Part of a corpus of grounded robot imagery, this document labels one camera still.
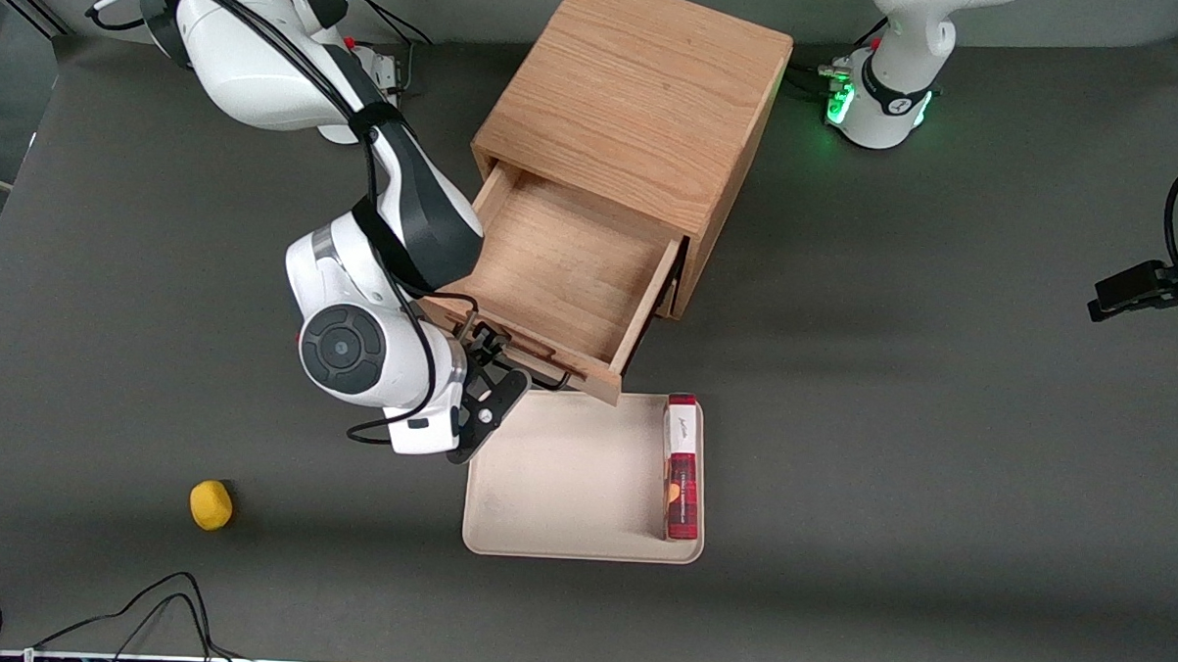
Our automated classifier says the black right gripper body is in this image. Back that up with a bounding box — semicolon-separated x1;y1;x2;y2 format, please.
445;338;534;468

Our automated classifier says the wooden drawer cabinet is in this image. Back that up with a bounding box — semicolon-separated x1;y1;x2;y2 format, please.
465;0;795;325

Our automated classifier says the wooden drawer with black handle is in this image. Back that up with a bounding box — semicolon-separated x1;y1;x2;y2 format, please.
412;157;691;409

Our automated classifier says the black arm-mounted cable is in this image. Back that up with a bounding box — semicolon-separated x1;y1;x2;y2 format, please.
71;0;489;449

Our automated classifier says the red snack box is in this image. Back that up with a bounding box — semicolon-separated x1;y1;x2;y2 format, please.
660;393;704;543

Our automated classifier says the yellow lemon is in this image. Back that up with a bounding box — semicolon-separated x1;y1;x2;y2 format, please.
188;479;235;532

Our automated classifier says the black left arm base cable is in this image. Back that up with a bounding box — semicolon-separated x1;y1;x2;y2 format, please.
783;15;890;102

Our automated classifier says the beige plastic tray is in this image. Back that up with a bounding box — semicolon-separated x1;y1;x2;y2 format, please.
460;387;710;565

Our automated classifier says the black right arm base cable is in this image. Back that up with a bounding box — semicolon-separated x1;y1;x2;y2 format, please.
343;0;435;96

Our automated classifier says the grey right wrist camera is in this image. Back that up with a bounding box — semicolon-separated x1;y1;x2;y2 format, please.
386;358;468;458

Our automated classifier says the black wire drawer handle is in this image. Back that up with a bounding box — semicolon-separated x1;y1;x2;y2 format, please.
459;312;576;392

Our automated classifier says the black arm base cable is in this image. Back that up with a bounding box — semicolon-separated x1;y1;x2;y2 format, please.
783;15;890;102
343;0;435;96

